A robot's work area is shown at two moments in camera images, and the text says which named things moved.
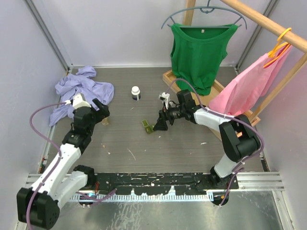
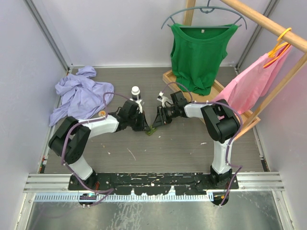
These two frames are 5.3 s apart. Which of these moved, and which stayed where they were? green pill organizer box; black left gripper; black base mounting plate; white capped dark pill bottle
Moved: black left gripper
Stayed: black base mounting plate; green pill organizer box; white capped dark pill bottle
